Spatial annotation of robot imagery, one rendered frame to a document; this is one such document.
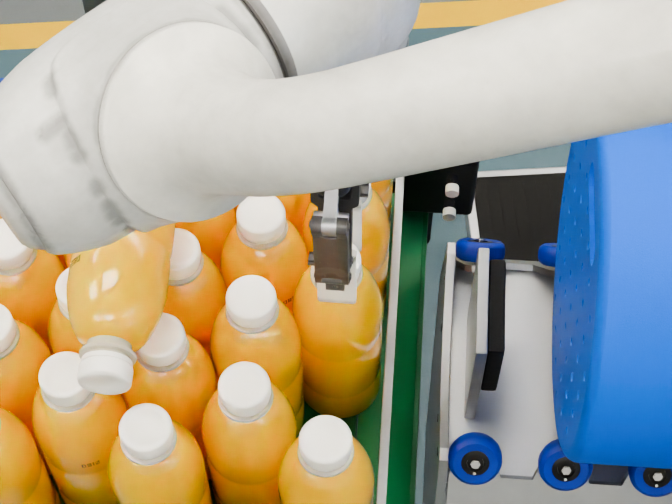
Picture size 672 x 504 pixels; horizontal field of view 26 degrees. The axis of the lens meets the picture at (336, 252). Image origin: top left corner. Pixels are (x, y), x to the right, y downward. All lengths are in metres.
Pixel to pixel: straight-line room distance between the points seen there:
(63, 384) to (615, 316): 0.40
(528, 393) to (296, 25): 0.59
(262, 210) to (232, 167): 0.48
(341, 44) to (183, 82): 0.13
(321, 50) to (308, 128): 0.16
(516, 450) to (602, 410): 0.22
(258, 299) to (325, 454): 0.14
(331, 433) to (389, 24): 0.35
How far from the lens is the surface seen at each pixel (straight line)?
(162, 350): 1.10
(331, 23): 0.79
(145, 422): 1.07
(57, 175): 0.74
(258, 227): 1.14
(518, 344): 1.32
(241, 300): 1.11
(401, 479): 1.29
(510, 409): 1.29
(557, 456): 1.22
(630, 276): 1.03
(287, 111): 0.65
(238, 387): 1.08
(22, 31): 2.78
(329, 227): 0.97
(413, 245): 1.40
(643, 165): 1.06
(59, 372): 1.10
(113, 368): 1.04
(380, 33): 0.83
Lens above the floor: 2.09
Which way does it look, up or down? 59 degrees down
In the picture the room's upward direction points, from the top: straight up
